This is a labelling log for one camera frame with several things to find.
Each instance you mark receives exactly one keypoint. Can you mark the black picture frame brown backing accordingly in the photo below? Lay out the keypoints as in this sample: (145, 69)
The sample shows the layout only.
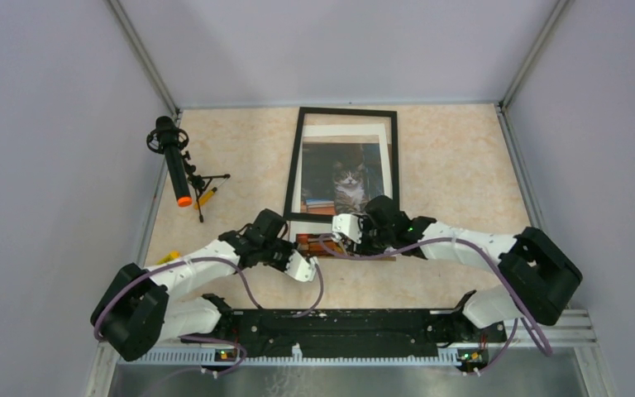
(327, 116)

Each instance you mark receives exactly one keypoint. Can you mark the brown backing board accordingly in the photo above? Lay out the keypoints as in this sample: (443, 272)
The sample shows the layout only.
(339, 256)

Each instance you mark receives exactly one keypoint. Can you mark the black microphone orange tip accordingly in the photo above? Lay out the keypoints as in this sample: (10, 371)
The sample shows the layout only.
(169, 140)

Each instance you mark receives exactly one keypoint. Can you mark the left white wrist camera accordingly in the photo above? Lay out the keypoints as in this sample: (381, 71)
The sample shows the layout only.
(301, 268)

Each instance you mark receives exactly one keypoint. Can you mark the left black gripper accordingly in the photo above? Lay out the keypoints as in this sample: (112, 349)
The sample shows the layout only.
(289, 246)

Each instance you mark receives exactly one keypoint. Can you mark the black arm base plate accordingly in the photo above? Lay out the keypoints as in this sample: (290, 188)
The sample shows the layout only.
(440, 326)

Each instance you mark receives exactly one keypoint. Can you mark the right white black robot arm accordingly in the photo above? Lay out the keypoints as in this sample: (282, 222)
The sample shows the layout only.
(537, 279)

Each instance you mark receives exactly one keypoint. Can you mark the yellow screw bit box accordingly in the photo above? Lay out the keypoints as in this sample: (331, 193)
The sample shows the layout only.
(169, 258)

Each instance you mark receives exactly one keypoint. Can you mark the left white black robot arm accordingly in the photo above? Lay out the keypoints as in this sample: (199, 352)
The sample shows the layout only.
(143, 306)

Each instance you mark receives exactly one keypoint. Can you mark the white slotted cable duct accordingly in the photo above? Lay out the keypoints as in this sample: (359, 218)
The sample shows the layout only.
(206, 356)

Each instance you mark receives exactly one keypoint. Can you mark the cat and books photo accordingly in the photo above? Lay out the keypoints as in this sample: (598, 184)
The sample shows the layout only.
(330, 179)

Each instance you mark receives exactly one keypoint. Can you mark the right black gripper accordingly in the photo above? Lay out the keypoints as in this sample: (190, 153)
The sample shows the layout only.
(364, 248)

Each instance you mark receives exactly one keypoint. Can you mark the aluminium front rail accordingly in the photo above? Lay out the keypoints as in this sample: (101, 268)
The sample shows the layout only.
(573, 329)

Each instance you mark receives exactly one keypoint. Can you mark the yellow handled screwdriver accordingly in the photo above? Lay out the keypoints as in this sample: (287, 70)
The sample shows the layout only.
(204, 198)

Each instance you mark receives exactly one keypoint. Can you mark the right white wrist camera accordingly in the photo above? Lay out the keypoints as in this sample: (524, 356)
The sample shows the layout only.
(346, 227)

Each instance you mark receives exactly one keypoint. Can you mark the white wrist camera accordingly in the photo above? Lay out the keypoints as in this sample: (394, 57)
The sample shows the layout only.
(301, 268)
(346, 227)

